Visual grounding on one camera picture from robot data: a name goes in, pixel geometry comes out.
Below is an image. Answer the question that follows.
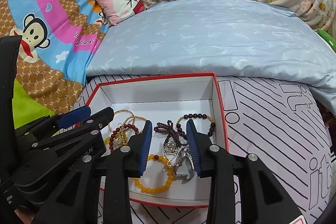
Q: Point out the red cardboard box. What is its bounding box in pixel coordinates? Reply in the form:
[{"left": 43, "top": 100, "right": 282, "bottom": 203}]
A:
[{"left": 82, "top": 73, "right": 228, "bottom": 208}]

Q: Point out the purple garnet bead strand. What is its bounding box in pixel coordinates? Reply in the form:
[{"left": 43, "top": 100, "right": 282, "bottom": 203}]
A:
[{"left": 154, "top": 120, "right": 187, "bottom": 148}]

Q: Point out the dark brown gold bead bracelet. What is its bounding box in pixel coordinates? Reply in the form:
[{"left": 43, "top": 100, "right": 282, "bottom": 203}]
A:
[{"left": 176, "top": 113, "right": 217, "bottom": 138}]

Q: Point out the yellow bead bracelet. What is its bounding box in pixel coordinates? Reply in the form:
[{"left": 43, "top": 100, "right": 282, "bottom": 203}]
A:
[{"left": 132, "top": 153, "right": 176, "bottom": 195}]

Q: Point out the light blue quilt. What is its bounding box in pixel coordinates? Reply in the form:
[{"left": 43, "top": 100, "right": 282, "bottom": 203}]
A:
[{"left": 87, "top": 0, "right": 335, "bottom": 111}]

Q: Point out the silver metal watch band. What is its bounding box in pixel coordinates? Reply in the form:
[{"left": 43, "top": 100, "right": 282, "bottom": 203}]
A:
[{"left": 174, "top": 146, "right": 195, "bottom": 184}]

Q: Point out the thin gold bangle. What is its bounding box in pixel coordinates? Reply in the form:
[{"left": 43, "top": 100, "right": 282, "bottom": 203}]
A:
[{"left": 108, "top": 109, "right": 135, "bottom": 132}]

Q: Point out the grey line-patterned bed sheet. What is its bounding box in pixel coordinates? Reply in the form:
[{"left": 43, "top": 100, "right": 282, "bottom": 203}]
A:
[{"left": 73, "top": 74, "right": 336, "bottom": 224}]

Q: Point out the dark red bead bracelet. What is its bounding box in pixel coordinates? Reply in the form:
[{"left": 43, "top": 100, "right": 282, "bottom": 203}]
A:
[{"left": 109, "top": 123, "right": 140, "bottom": 153}]

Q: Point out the small gold bead bracelet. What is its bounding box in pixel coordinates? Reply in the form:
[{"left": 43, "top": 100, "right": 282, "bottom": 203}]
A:
[{"left": 122, "top": 115, "right": 148, "bottom": 134}]

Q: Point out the green plush toy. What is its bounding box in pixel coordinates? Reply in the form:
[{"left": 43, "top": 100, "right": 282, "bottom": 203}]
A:
[{"left": 317, "top": 29, "right": 336, "bottom": 52}]

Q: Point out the silver crystal charm chain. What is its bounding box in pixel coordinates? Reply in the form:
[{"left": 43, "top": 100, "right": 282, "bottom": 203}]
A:
[{"left": 113, "top": 133, "right": 128, "bottom": 150}]

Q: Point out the colourful monkey cartoon blanket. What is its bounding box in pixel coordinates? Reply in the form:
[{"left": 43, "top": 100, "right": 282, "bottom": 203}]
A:
[{"left": 1, "top": 0, "right": 108, "bottom": 127}]

